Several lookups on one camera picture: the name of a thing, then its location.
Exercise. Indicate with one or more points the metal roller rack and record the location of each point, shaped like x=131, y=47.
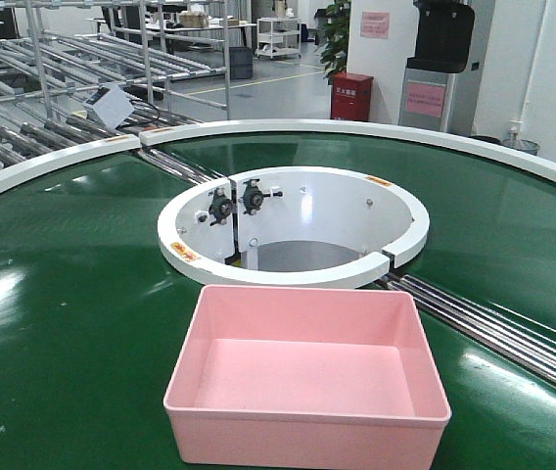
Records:
x=39, y=65

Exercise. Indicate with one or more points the white utility cart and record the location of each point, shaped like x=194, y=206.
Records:
x=278, y=37

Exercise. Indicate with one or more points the white outer conveyor rim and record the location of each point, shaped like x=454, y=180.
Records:
x=20, y=173

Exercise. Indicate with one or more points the pink wall notice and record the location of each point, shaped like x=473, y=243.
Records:
x=375, y=25

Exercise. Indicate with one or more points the white control box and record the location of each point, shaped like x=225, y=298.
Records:
x=109, y=105

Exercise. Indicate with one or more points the dark plastic crate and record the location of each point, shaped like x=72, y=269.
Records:
x=241, y=63

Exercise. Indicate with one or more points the red fire extinguisher box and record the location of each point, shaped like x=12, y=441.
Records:
x=351, y=96

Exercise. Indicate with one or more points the green potted plant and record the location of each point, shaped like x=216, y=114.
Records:
x=335, y=31

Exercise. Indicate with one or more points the wire waste basket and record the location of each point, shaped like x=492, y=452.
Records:
x=522, y=145

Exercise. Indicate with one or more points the steel conveyor rollers right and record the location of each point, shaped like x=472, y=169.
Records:
x=526, y=342

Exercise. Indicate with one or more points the black and grey water dispenser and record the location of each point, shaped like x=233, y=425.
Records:
x=441, y=53

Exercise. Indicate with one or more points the pink plastic bin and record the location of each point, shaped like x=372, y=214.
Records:
x=306, y=378

